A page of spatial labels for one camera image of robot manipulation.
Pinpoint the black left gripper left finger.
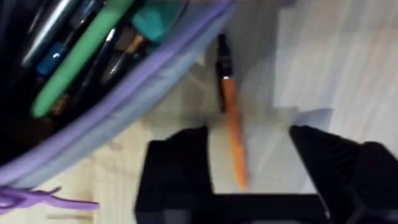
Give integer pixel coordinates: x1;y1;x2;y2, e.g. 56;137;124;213
134;125;218;224

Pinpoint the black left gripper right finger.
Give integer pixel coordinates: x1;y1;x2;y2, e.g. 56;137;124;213
288;124;398;224

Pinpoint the purple zip pencil bag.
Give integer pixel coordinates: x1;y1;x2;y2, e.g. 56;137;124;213
0;0;239;216

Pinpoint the orange and black pen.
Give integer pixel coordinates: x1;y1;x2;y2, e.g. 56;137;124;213
215;33;249;190

